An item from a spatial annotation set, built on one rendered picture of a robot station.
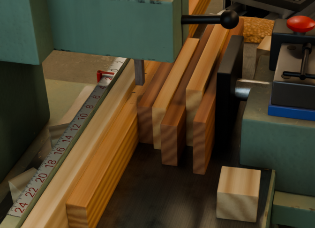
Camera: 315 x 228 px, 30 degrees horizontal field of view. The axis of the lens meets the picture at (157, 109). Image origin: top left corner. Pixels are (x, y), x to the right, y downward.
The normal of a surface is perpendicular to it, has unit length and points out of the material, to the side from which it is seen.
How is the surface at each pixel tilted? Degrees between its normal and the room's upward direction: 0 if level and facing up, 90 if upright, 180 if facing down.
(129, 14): 90
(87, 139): 0
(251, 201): 90
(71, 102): 0
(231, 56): 0
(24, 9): 90
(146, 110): 90
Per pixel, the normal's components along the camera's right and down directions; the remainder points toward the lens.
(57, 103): -0.04, -0.83
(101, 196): 0.96, 0.13
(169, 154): -0.27, 0.54
